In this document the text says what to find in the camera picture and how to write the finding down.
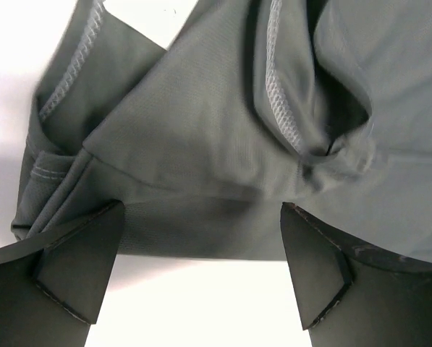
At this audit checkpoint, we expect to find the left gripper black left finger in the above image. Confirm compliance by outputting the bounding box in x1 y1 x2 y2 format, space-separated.
0 202 124 347

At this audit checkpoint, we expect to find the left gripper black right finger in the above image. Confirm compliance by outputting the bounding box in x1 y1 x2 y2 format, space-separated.
281 203 432 347

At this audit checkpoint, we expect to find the dark grey t-shirt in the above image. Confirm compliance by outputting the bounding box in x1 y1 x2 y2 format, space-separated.
12 1 432 262

